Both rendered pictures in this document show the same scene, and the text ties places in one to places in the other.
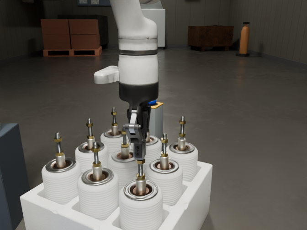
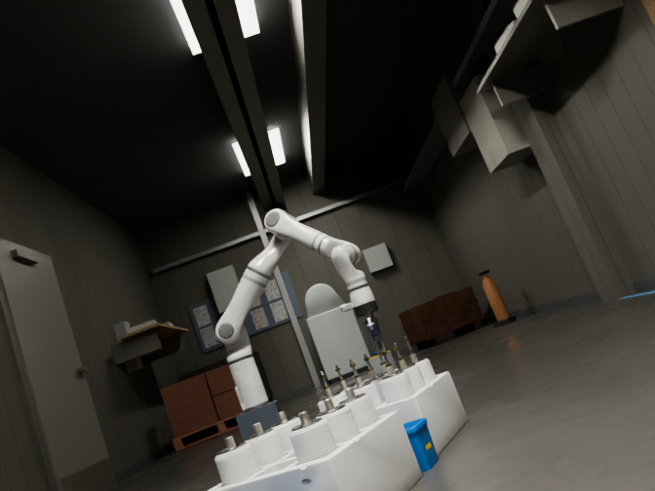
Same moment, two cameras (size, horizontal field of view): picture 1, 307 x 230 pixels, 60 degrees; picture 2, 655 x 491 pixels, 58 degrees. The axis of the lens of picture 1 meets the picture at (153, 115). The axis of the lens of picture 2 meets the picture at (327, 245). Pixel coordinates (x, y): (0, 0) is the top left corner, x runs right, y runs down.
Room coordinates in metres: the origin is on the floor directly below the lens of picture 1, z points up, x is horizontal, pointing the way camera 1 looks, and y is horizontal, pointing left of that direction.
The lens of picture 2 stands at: (-1.41, 0.18, 0.38)
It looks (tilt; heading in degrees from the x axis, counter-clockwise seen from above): 10 degrees up; 357
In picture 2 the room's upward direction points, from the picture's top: 21 degrees counter-clockwise
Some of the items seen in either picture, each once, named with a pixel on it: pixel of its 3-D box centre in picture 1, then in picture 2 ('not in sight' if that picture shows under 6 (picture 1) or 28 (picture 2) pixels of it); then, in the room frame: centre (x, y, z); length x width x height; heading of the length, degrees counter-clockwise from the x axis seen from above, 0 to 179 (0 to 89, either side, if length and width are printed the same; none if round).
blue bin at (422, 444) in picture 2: not in sight; (382, 455); (0.38, 0.15, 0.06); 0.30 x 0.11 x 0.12; 61
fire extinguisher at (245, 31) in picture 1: (244, 39); (494, 297); (5.46, -1.80, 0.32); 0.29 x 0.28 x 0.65; 1
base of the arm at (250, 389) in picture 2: not in sight; (249, 384); (0.71, 0.49, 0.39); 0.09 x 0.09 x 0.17; 1
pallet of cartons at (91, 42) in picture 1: (73, 37); (216, 400); (5.77, 1.67, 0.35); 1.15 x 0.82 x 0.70; 91
